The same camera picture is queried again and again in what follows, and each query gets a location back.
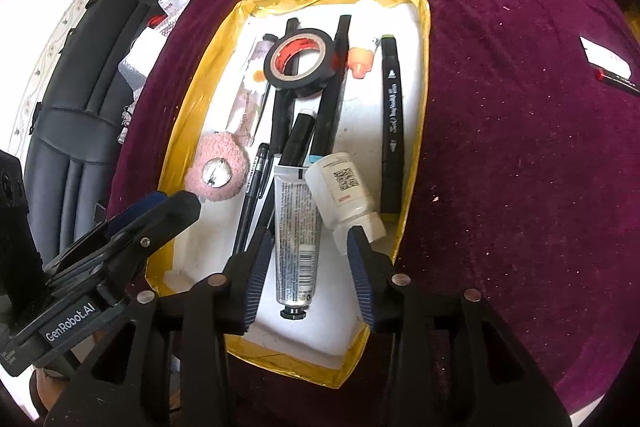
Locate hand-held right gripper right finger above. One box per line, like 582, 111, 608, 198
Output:
346, 224, 573, 427

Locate black electrical tape roll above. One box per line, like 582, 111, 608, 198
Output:
263, 28, 342, 99

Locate silver tube with black cap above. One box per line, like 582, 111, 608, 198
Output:
272, 164, 322, 321

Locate white packets on chair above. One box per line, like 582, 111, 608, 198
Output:
119, 0, 199, 144

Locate pink daisy hand cream tube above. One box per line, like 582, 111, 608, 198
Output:
227, 34, 279, 144

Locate pink fluffy hair clip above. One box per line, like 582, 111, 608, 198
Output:
183, 131, 250, 204

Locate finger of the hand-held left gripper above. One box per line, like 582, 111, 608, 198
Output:
47, 191, 202, 303
42, 192, 167, 278

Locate black gel pen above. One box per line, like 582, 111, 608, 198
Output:
230, 142, 271, 259

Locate black leather chair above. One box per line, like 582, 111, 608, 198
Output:
22, 0, 212, 259

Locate black marker with red end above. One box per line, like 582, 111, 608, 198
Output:
594, 68, 640, 96

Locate yellow-taped white foam box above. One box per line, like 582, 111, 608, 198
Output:
145, 0, 432, 389

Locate black marker with yellow end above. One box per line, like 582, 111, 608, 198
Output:
378, 35, 406, 223

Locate white paper card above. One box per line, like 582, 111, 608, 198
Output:
579, 35, 632, 78

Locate purple velvet tablecloth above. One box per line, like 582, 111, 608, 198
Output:
107, 0, 640, 427

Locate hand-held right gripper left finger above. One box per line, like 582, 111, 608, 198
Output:
47, 227, 275, 427

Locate white plastic bottle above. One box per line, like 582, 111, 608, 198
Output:
304, 151, 389, 256

